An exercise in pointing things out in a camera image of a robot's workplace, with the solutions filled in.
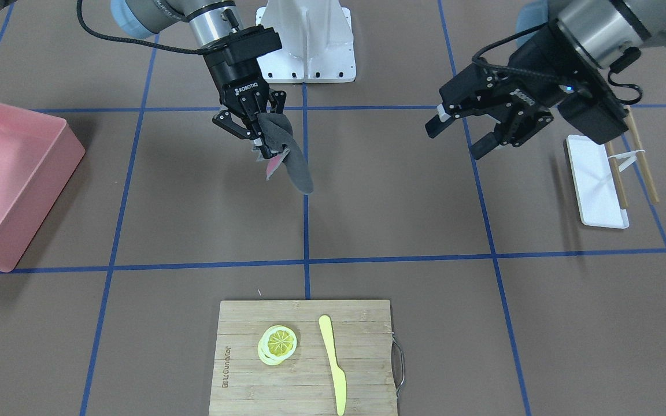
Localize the yellow plastic knife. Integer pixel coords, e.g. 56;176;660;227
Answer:
318;314;348;415

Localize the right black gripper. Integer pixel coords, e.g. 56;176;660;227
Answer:
203;27;287;145

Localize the grey cloth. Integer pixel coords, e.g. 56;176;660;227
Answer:
253;113;314;195

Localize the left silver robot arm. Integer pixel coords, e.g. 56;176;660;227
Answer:
425;1;666;160

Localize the white rectangular tray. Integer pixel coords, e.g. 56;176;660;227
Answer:
565;135;630;229

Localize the pink plastic bin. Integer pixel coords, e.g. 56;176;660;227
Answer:
0;103;85;272

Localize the wooden cutting board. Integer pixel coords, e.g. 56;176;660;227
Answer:
208;300;398;415

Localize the yellow lemon slice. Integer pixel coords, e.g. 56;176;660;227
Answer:
257;325;298;366

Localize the wooden rod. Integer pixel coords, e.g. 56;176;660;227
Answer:
604;140;628;210
624;105;660;205

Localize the wooden rod near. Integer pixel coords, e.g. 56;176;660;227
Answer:
604;140;628;210

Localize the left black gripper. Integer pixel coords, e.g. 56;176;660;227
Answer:
425;35;600;160

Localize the wooden rod far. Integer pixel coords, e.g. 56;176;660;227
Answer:
624;105;660;205

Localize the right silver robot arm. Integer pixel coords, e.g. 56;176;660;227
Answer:
76;1;285;158

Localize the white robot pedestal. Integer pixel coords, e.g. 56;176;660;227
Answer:
256;1;357;84

